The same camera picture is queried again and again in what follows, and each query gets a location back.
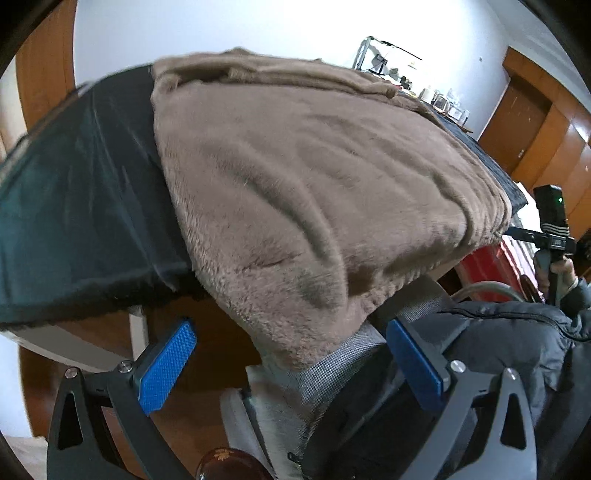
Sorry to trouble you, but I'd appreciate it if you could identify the wooden door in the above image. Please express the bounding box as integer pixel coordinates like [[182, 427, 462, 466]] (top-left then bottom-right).
[[16, 0, 77, 134]]

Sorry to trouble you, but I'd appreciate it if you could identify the wooden wardrobe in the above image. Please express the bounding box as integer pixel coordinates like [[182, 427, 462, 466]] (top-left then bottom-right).
[[478, 46, 591, 232]]

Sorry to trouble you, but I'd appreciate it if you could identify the dark puffer jacket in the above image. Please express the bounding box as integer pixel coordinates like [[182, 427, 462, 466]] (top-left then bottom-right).
[[300, 300, 591, 480]]

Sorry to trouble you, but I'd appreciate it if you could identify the brown glossy flowered object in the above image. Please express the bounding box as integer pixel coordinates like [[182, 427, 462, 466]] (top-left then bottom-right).
[[196, 445, 275, 480]]

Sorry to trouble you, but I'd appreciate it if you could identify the metal frame stand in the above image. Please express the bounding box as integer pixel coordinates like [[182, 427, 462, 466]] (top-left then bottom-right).
[[355, 36, 422, 75]]

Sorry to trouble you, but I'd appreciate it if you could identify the person's right hand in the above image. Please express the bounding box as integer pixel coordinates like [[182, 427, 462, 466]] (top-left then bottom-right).
[[551, 257, 578, 306]]

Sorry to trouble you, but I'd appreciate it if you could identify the white table leg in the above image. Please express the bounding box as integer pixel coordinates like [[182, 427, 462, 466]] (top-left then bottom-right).
[[129, 305, 148, 363]]

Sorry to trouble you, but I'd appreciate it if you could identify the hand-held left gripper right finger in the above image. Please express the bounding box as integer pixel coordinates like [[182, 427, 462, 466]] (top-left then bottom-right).
[[386, 318, 539, 480]]

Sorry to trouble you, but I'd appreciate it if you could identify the grey woven cloth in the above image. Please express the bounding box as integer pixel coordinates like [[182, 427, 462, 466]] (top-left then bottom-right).
[[247, 318, 389, 467]]

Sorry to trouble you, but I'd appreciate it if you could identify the dark table cloth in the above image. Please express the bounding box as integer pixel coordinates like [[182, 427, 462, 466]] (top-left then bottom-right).
[[0, 65, 529, 330]]

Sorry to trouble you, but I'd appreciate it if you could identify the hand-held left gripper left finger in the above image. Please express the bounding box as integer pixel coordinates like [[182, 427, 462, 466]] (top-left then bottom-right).
[[46, 316, 198, 480]]

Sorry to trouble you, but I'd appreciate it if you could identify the person's right forearm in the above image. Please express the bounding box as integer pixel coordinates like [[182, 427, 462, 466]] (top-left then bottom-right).
[[558, 277, 591, 321]]

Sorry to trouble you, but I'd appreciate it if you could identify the red cloth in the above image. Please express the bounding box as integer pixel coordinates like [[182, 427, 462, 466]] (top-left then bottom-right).
[[455, 240, 543, 303]]

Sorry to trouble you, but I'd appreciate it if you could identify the white fabric piece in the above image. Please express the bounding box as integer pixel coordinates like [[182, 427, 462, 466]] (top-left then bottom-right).
[[221, 388, 267, 462]]

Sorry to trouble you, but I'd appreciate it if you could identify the cluttered wooden desk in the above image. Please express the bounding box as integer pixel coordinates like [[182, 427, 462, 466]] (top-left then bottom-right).
[[388, 74, 478, 136]]

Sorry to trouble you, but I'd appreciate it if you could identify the brown fleece sweater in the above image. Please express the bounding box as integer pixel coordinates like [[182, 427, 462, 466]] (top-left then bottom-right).
[[150, 46, 513, 372]]

